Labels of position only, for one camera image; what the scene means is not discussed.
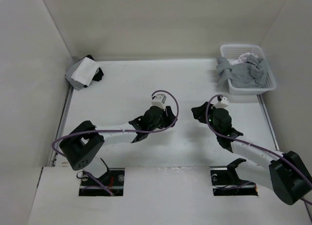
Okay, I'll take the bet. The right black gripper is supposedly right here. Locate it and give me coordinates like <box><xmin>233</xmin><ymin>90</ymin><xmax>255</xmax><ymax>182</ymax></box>
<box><xmin>191</xmin><ymin>101</ymin><xmax>221</xmax><ymax>136</ymax></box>

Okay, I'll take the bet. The grey tank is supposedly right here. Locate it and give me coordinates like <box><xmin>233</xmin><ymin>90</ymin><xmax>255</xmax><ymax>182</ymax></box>
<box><xmin>65</xmin><ymin>62</ymin><xmax>84</xmax><ymax>91</ymax></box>
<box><xmin>216</xmin><ymin>55</ymin><xmax>268</xmax><ymax>88</ymax></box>

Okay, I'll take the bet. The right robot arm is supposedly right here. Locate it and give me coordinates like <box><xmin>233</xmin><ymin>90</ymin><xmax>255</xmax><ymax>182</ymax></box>
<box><xmin>191</xmin><ymin>102</ymin><xmax>312</xmax><ymax>205</ymax></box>

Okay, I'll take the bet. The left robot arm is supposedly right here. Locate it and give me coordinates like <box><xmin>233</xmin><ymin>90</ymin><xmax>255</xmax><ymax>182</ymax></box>
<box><xmin>59</xmin><ymin>106</ymin><xmax>177</xmax><ymax>186</ymax></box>

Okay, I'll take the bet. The white tank top in basket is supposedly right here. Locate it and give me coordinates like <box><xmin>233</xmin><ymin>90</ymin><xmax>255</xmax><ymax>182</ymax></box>
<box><xmin>230</xmin><ymin>53</ymin><xmax>259</xmax><ymax>65</ymax></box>

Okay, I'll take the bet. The folded white tank top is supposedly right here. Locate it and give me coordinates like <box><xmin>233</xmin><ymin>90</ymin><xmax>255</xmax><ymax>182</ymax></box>
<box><xmin>71</xmin><ymin>57</ymin><xmax>100</xmax><ymax>86</ymax></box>

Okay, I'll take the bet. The folded grey tank top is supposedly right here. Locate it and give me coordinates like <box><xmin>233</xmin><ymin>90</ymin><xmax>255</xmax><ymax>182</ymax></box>
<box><xmin>65</xmin><ymin>62</ymin><xmax>84</xmax><ymax>91</ymax></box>

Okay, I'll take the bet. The white plastic basket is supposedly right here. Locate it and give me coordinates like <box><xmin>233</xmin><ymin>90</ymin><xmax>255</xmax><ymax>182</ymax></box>
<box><xmin>220</xmin><ymin>44</ymin><xmax>276</xmax><ymax>95</ymax></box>

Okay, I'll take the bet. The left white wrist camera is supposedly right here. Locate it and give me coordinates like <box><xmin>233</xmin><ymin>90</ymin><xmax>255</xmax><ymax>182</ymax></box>
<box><xmin>151</xmin><ymin>94</ymin><xmax>167</xmax><ymax>110</ymax></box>

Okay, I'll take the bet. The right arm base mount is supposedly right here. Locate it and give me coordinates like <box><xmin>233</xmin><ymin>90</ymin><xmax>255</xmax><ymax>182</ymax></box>
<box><xmin>210</xmin><ymin>158</ymin><xmax>258</xmax><ymax>196</ymax></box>

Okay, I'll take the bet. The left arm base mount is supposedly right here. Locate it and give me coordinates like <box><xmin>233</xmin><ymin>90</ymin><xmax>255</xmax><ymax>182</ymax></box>
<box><xmin>76</xmin><ymin>168</ymin><xmax>125</xmax><ymax>197</ymax></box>

